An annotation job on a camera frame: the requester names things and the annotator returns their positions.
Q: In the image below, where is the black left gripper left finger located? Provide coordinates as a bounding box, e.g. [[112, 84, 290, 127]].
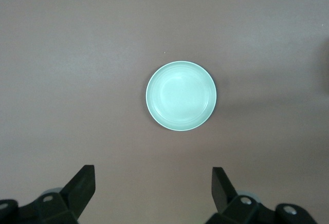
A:
[[0, 164, 97, 224]]

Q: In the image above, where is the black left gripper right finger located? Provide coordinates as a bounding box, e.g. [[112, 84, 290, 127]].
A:
[[205, 166, 319, 224]]

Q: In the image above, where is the pale green round plate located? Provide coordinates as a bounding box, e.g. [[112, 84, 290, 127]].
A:
[[145, 60, 217, 132]]

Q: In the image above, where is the brown table cover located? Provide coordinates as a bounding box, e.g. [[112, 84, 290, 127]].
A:
[[0, 0, 329, 224]]

